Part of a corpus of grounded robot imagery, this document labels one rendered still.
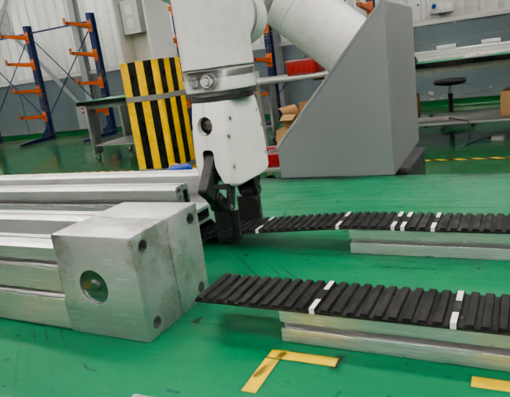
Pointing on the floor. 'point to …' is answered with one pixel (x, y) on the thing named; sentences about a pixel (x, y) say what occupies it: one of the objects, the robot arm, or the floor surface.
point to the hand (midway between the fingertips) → (240, 219)
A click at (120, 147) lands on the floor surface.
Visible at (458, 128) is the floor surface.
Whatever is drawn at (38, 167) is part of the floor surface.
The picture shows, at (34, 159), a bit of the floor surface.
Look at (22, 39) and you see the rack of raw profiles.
